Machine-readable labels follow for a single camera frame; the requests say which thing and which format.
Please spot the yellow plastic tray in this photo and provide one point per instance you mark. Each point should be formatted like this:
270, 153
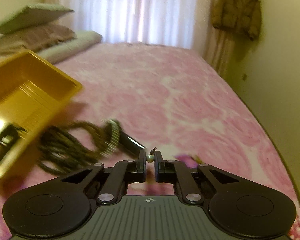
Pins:
35, 90

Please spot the folded grey-green striped quilt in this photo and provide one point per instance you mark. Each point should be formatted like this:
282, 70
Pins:
72, 43

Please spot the green pillow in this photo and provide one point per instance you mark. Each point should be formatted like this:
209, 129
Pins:
32, 17

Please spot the rhinestone bangle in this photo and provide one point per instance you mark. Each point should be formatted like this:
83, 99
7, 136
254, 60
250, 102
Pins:
114, 137

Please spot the purple jewelry piece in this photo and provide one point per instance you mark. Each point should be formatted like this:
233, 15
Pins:
185, 158

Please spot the pink floral blanket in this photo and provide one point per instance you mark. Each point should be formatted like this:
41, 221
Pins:
177, 92

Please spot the mauve pillow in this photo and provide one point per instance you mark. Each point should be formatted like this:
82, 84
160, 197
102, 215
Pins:
40, 36

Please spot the glossy black hair clip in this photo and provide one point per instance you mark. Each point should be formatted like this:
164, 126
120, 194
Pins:
132, 141

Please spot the brown puffer jacket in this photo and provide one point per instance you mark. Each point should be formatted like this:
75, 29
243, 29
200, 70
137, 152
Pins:
236, 10

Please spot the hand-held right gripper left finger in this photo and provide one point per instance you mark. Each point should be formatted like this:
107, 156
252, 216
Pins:
142, 165

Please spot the white sheer curtain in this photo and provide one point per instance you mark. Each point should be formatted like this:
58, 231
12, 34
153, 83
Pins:
140, 7

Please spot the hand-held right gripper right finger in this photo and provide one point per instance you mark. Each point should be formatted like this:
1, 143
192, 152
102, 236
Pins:
157, 165

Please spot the pearl earring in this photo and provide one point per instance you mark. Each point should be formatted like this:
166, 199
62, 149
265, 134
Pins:
149, 158

